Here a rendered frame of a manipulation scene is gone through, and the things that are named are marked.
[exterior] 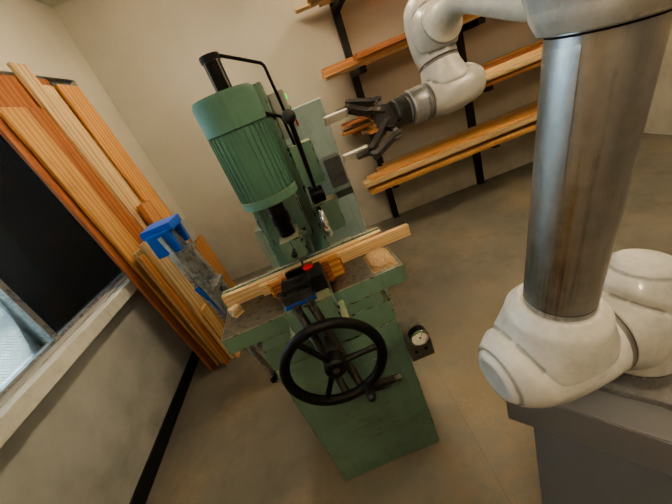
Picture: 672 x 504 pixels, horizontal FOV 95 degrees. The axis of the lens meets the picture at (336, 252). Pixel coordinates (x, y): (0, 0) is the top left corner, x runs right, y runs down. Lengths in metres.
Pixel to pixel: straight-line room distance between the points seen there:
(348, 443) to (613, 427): 0.90
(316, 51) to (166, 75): 1.32
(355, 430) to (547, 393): 0.89
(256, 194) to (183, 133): 2.52
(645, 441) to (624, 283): 0.30
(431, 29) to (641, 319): 0.72
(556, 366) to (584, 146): 0.33
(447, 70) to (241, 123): 0.53
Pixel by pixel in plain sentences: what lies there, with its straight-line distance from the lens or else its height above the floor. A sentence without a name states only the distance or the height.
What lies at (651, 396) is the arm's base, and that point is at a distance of 0.88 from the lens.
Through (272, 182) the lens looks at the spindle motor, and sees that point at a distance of 0.89.
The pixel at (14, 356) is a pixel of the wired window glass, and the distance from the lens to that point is 1.98.
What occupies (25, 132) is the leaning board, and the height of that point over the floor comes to 1.78.
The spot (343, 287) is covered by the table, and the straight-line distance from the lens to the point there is 0.95.
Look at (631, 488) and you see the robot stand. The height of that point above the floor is 0.50.
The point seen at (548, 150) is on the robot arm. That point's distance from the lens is 0.45.
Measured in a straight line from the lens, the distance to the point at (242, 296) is 1.14.
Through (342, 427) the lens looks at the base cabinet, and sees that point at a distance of 1.35.
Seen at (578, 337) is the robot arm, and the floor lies 0.98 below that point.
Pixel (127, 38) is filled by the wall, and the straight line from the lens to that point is 3.51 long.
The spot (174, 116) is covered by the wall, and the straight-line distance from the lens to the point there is 3.39.
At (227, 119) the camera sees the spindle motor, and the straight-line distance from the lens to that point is 0.88.
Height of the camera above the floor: 1.41
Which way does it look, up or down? 26 degrees down
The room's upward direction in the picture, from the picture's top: 23 degrees counter-clockwise
